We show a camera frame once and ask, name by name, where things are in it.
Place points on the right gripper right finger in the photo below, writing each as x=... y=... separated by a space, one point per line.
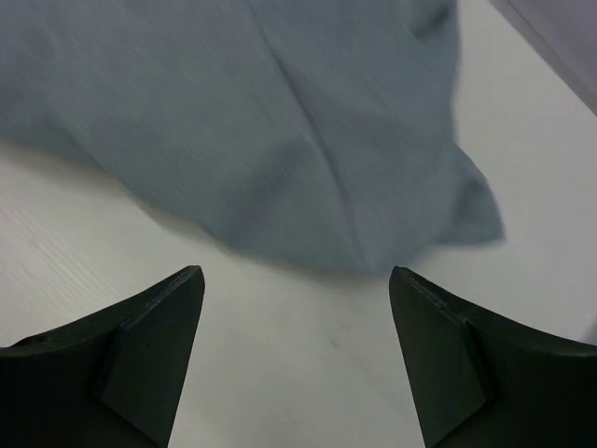
x=479 y=379

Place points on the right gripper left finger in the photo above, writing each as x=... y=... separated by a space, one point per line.
x=113 y=378

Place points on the striped pillowcase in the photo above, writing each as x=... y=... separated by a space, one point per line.
x=314 y=133

